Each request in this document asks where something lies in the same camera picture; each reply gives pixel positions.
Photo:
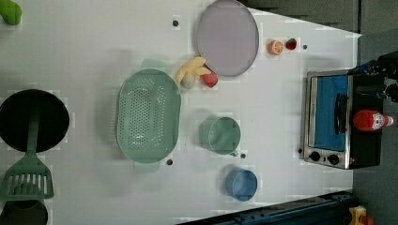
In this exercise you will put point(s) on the red ketchup bottle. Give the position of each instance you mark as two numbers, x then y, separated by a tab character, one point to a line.
368	120

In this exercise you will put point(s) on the silver toaster oven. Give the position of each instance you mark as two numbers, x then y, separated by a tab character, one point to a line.
330	137

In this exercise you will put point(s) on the green cup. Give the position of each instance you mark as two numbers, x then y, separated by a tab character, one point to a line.
221	135

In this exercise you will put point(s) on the beige round ball toy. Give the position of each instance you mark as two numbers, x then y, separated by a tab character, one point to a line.
188	81

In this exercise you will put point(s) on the yellow banana toy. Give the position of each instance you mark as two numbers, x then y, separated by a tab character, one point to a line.
195	66

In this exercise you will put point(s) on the green oval colander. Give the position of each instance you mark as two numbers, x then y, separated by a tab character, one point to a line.
147	119

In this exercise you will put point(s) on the purple round plate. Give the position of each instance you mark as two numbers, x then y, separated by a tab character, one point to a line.
227	37

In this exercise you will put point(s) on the blue cup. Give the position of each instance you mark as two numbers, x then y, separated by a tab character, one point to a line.
241	184

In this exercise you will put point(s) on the small red strawberry toy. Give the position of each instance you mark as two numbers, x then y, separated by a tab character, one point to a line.
291	44

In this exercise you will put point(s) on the black frying pan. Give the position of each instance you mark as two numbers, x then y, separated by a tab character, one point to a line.
15	115

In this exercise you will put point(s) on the green slotted spatula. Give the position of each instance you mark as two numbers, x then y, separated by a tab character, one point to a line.
29	178

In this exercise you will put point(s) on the yellow red emergency button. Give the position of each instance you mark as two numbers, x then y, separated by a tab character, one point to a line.
360	217

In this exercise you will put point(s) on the dark round pot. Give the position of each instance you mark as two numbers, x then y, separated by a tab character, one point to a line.
24	213

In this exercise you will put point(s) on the green vegetable toy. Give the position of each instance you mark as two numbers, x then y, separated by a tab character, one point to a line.
10	12

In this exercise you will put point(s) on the blue metal frame rail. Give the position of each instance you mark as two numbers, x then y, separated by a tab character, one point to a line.
328	209

